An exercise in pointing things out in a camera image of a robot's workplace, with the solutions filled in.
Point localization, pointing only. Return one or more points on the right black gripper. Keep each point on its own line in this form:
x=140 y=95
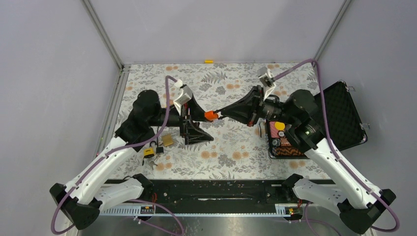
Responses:
x=248 y=109

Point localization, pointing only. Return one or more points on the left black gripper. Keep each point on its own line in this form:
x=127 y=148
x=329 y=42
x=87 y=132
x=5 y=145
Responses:
x=193 y=133

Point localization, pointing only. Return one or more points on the orange black padlock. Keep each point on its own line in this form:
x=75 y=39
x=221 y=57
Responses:
x=211 y=116

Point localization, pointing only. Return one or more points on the brass long-shackle padlock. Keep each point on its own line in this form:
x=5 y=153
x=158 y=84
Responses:
x=170 y=138

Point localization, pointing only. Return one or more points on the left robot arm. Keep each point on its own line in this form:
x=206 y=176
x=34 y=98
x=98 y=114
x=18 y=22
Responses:
x=83 y=198

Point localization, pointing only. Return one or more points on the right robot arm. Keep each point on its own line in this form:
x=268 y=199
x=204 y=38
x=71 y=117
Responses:
x=356 y=200

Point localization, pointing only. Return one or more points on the yellow poker chip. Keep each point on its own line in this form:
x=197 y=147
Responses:
x=279 y=126

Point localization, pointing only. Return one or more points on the small black padlock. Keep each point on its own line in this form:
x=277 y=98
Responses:
x=159 y=150

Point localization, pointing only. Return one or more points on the floral table mat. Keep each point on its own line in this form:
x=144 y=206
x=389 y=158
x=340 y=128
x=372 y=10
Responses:
x=237 y=151

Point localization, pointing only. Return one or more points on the yellow padlock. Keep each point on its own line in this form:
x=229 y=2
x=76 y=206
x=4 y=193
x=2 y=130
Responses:
x=149 y=152

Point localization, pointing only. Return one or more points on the black poker chip case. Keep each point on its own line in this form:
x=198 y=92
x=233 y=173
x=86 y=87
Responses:
x=344 y=123

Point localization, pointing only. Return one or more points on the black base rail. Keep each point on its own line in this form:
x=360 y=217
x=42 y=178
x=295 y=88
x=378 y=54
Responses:
x=214 y=197

